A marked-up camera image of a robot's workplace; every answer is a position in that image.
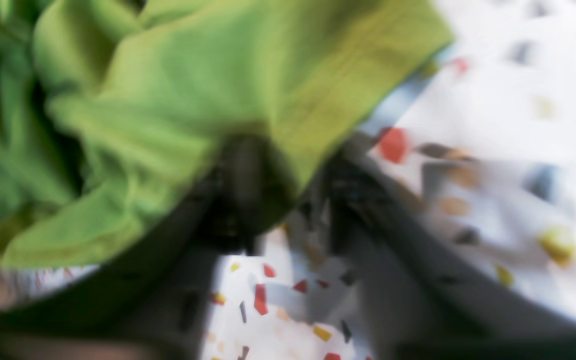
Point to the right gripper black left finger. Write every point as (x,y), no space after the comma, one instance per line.
(150,303)

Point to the terrazzo pattern tablecloth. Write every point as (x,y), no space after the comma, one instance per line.
(481,144)

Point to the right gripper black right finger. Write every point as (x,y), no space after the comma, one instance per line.
(419,300)

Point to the green t-shirt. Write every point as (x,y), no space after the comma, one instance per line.
(110,110)

